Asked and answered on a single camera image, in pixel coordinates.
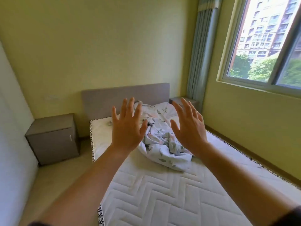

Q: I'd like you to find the person's left hand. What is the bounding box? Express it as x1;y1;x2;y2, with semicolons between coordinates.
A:
110;97;149;153

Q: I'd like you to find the person's right hand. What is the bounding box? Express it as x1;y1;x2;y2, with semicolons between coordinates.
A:
170;97;210;158

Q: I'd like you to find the floral leaf print bed sheet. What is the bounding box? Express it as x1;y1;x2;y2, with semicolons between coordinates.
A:
133;100;194;172

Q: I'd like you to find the grey headboard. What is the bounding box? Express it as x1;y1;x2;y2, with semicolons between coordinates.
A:
81;83;170;121

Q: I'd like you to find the white quilted mattress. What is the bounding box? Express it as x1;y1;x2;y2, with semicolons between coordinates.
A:
89;115;301;226

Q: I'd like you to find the person's left forearm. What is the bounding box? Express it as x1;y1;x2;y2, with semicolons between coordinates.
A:
35;144;133;226

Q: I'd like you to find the person's right forearm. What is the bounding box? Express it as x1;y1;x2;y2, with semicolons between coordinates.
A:
195;141;299;226

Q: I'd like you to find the grey nightstand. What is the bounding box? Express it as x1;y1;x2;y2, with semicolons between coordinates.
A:
169;96;199;113
24;113;80;165

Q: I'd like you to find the blue grey curtain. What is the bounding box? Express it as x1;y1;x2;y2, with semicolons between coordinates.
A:
187;0;223;113

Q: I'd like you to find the white framed window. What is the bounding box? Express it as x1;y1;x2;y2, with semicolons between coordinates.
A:
216;0;301;98

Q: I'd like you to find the white wardrobe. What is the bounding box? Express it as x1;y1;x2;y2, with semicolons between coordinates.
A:
0;40;39;226

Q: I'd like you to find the dark grey right sleeve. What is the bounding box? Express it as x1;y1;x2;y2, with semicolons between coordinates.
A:
270;206;301;226

